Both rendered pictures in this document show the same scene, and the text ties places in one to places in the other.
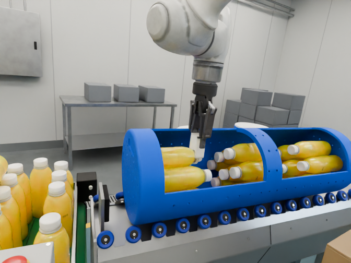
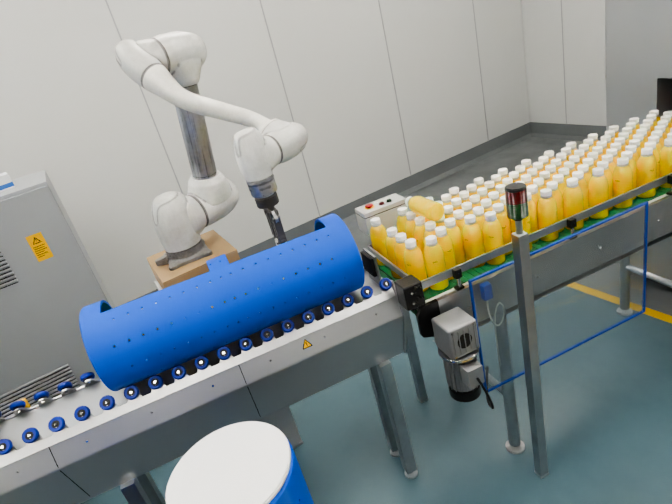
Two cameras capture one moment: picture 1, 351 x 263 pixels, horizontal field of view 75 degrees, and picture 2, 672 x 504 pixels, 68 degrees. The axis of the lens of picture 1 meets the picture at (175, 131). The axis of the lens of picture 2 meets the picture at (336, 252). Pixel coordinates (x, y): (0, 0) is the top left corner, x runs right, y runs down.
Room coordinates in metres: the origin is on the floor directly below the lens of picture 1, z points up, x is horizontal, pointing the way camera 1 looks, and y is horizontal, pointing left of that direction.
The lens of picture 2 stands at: (2.23, 0.31, 1.84)
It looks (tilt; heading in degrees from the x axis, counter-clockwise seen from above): 25 degrees down; 188
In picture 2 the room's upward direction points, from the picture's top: 15 degrees counter-clockwise
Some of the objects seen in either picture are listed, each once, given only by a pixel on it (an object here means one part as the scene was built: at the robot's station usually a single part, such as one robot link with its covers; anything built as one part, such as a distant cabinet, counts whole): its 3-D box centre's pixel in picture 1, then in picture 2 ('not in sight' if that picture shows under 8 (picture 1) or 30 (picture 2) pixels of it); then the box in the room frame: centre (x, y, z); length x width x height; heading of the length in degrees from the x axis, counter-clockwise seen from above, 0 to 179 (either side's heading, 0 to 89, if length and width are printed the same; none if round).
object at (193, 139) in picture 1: (194, 143); not in sight; (0.72, -0.07, 1.18); 0.03 x 0.01 x 0.07; 113
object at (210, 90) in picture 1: (203, 97); (269, 207); (0.70, -0.08, 1.34); 0.08 x 0.07 x 0.09; 23
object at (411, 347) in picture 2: not in sight; (405, 319); (0.25, 0.27, 0.50); 0.04 x 0.04 x 1.00; 23
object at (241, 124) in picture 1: (252, 127); not in sight; (1.79, -0.61, 1.03); 0.28 x 0.28 x 0.01
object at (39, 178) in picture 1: (42, 189); (435, 264); (0.67, 0.42, 0.99); 0.07 x 0.07 x 0.19
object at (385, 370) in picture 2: not in sight; (398, 421); (0.69, 0.16, 0.31); 0.06 x 0.06 x 0.63; 23
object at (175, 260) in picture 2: not in sight; (181, 251); (0.38, -0.58, 1.13); 0.22 x 0.18 x 0.06; 118
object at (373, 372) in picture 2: not in sight; (383, 401); (0.56, 0.11, 0.31); 0.06 x 0.06 x 0.63; 23
